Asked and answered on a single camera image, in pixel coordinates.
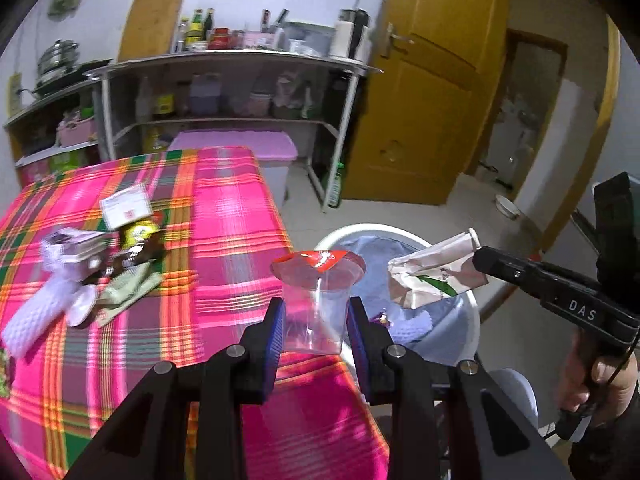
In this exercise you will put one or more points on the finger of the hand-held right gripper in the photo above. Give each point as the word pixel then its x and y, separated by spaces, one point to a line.
pixel 510 267

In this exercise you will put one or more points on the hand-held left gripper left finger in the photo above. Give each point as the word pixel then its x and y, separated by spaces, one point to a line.
pixel 277 332

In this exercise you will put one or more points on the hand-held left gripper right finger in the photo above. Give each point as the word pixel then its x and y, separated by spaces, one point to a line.
pixel 357 342

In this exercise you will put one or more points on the clear plastic cup red lid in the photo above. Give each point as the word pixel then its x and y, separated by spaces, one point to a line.
pixel 315 310

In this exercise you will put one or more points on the white trash bin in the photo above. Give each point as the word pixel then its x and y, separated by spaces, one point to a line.
pixel 470 325

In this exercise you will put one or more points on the paper cup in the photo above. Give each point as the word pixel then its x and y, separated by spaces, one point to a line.
pixel 435 270

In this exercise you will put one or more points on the purple milk carton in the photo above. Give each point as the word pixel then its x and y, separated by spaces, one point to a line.
pixel 70 250

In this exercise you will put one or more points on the person's right forearm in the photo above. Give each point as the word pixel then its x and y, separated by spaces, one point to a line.
pixel 610 455

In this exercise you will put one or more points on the person's right hand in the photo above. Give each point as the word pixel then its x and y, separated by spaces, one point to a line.
pixel 612 385

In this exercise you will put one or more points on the white foam net sleeve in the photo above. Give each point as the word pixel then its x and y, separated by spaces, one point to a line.
pixel 35 315
pixel 412 325

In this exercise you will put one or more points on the white bowl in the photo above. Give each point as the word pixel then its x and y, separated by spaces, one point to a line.
pixel 507 207

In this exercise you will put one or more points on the blue bin liner bag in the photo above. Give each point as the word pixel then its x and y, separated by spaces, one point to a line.
pixel 375 250

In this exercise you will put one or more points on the pale blue rounded object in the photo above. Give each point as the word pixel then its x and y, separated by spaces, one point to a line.
pixel 510 395

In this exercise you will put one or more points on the pink plaid tablecloth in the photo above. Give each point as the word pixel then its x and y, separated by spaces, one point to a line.
pixel 225 220

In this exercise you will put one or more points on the dark brown snack wrapper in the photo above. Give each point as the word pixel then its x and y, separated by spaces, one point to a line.
pixel 152 252

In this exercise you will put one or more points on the green plastic bottle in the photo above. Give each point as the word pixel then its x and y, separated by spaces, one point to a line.
pixel 334 187

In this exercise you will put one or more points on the green paper wrapper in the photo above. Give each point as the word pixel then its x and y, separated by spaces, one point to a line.
pixel 127 290

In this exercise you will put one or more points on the yellow snack packet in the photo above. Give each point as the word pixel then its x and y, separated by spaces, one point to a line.
pixel 137 232

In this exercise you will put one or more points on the yellow wooden door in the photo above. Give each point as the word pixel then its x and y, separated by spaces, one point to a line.
pixel 425 110

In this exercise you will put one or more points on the pink lid storage box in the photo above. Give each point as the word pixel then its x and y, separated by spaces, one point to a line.
pixel 235 142

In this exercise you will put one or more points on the white paper packet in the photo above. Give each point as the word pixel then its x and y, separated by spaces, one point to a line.
pixel 125 205

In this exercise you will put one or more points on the purple plastic jug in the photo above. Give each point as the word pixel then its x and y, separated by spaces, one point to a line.
pixel 205 95

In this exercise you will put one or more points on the yellow label sauce bottle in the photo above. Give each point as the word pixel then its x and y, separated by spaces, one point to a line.
pixel 162 102

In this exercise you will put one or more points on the white plastic bottle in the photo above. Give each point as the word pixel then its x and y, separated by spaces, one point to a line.
pixel 143 100

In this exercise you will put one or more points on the green cardboard box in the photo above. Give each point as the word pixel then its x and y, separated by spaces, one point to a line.
pixel 65 162

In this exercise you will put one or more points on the white metal shelf rack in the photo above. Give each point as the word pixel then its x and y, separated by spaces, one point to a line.
pixel 230 58

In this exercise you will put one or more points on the pink plastic basket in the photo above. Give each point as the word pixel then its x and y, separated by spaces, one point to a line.
pixel 77 132

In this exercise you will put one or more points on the pink knife holder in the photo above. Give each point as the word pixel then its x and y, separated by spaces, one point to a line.
pixel 260 40

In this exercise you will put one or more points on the clear storage box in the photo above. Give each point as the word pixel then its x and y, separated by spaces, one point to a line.
pixel 310 40

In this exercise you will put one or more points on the red jar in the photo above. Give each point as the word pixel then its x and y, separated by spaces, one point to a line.
pixel 220 40

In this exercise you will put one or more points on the clear glass bottle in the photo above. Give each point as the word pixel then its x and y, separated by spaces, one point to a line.
pixel 182 37

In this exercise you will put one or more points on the green glass bottle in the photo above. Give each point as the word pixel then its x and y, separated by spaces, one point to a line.
pixel 198 32

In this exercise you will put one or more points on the dark glass bottle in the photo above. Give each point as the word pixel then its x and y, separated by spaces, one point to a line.
pixel 209 27

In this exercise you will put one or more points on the wooden shelf cabinet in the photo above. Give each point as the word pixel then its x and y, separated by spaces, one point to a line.
pixel 50 95

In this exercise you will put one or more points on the black induction cooker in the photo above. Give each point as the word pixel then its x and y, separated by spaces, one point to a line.
pixel 75 72

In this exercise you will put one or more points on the wooden cutting board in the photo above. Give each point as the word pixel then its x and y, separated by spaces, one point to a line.
pixel 150 25

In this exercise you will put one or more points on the steel pot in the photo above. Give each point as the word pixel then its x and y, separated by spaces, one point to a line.
pixel 57 60

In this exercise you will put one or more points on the yellow power strip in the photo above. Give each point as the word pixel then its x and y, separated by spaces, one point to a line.
pixel 14 94

